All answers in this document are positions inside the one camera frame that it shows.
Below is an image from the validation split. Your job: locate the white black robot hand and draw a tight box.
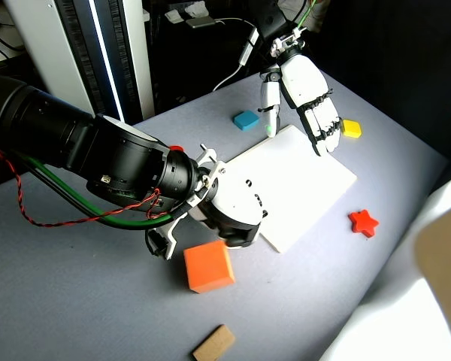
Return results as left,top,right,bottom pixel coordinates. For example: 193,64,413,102
204,167,270,250
259,54,342,157

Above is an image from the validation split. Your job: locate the white cutting board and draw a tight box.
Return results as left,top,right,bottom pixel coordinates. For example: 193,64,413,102
225,124,359,254

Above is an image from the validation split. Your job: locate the orange cube block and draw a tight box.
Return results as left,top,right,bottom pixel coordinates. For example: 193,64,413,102
183,240,236,295

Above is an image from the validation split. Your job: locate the yellow block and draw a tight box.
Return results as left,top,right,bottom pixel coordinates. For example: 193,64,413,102
341,119,363,139

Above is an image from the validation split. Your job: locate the blue block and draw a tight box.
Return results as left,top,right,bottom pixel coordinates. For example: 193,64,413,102
232,111,261,132

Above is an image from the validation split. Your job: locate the person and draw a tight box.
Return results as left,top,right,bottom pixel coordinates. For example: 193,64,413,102
277,0,331,33

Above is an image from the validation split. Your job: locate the grey power bank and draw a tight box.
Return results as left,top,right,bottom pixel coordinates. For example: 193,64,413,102
185,15,216,30

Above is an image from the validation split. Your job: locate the red star block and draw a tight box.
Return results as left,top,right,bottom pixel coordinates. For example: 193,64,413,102
347,209,380,239

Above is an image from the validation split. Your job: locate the tan wooden flat block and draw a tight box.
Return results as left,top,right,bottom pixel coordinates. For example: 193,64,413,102
191,324,237,361

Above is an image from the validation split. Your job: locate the white charger plug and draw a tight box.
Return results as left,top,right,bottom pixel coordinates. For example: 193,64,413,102
164,9,186,25

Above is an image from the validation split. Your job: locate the grey table cloth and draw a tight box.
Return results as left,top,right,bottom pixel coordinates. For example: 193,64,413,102
0,69,450,361

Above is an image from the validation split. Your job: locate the white column with black strips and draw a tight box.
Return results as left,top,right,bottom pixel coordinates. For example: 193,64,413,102
2,0,156,125

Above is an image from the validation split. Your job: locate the white cable with adapter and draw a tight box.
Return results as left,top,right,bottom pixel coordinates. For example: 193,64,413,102
211,17,262,93

